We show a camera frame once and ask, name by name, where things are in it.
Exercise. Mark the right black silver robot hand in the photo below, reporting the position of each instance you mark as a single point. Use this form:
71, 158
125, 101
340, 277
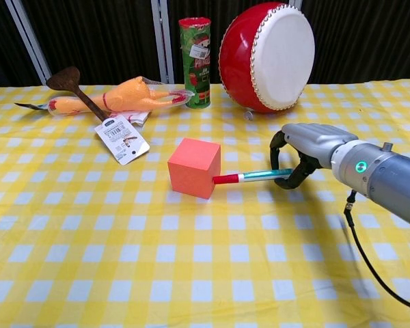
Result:
314, 140

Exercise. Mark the red and teal marker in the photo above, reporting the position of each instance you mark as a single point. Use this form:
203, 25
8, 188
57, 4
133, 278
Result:
256, 176

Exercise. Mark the pink cube block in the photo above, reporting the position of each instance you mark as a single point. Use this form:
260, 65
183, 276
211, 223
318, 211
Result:
193, 171

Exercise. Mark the yellow white checkered tablecloth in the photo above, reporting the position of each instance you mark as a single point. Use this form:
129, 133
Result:
157, 256

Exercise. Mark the red white drum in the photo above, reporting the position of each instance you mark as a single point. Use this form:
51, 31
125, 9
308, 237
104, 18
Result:
280, 58

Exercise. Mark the green Pringles can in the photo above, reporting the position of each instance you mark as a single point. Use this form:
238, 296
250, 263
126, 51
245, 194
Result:
197, 68

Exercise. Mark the white red packaging card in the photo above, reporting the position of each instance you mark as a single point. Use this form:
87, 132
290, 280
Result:
140, 118

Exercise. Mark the orange rubber chicken toy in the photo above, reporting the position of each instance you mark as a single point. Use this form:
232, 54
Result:
130, 97

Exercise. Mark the white spatula label card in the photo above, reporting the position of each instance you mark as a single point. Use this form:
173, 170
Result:
121, 140

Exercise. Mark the dark wooden spatula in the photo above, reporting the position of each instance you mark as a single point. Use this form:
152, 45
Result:
65, 78

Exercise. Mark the white metal partition post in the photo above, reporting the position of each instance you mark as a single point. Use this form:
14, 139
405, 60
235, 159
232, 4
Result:
295, 2
162, 41
29, 41

